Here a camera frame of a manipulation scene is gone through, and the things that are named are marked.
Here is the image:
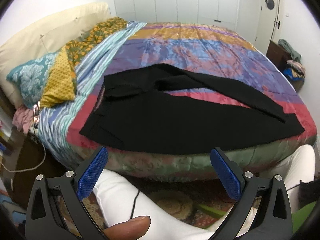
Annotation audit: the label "cream headboard cushion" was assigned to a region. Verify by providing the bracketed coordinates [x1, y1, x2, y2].
[1, 2, 111, 108]

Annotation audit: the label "white door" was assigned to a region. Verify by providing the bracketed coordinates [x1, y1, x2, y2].
[254, 0, 283, 54]

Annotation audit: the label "orange floral green cloth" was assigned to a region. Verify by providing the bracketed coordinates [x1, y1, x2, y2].
[64, 16, 129, 81]

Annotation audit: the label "black pants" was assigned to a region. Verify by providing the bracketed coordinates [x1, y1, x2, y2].
[80, 63, 304, 155]

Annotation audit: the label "dark wooden nightstand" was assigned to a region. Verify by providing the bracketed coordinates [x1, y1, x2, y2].
[266, 40, 304, 92]

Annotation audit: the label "left hand thumb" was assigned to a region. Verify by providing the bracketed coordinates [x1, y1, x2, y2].
[103, 216, 151, 240]

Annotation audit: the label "pile of clothes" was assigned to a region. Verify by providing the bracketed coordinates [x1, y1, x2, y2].
[278, 39, 306, 81]

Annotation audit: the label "white wardrobe doors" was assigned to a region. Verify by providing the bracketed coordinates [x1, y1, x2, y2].
[114, 0, 240, 30]

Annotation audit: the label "white trouser leg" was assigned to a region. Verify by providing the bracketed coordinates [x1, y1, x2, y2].
[93, 145, 316, 239]

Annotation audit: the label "pink crumpled cloth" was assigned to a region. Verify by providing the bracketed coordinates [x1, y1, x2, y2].
[12, 105, 38, 135]

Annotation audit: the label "blue striped sheet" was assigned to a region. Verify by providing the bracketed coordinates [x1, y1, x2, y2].
[38, 21, 146, 168]

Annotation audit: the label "teal floral pillow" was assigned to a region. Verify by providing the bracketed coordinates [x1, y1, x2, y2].
[6, 51, 59, 108]

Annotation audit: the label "yellow dotted pillow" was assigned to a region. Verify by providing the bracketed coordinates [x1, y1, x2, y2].
[40, 46, 76, 109]

